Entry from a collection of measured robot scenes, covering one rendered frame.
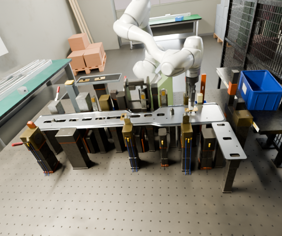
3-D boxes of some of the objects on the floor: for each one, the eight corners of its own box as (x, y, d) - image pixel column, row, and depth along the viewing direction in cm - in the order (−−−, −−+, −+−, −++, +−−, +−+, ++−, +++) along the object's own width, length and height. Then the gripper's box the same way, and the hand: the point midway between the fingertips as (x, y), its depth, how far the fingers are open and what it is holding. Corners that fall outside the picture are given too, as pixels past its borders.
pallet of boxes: (255, 44, 518) (268, -10, 444) (222, 47, 531) (229, -4, 458) (240, 34, 620) (248, -11, 546) (213, 37, 633) (217, -7, 560)
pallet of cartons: (82, 59, 616) (74, 33, 568) (113, 56, 599) (107, 29, 551) (64, 77, 502) (52, 45, 454) (101, 73, 485) (93, 40, 437)
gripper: (184, 70, 113) (184, 103, 126) (187, 80, 101) (186, 115, 115) (196, 70, 112) (195, 102, 125) (201, 79, 100) (198, 114, 114)
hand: (191, 104), depth 118 cm, fingers closed, pressing on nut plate
